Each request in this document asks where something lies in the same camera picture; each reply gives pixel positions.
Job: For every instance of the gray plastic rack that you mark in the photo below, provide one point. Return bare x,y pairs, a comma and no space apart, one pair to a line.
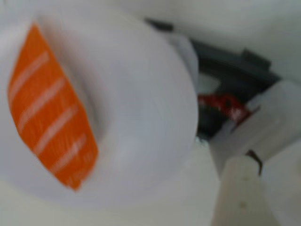
235,70

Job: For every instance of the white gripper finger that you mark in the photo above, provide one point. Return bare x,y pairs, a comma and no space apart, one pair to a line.
240,200

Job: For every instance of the orange salmon sushi toy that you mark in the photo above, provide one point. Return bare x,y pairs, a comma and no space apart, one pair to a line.
51,117

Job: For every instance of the white plate train car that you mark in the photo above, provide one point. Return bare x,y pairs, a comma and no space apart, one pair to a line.
277,122
141,106

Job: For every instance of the red train coupler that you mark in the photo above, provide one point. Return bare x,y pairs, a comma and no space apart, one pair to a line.
225,103

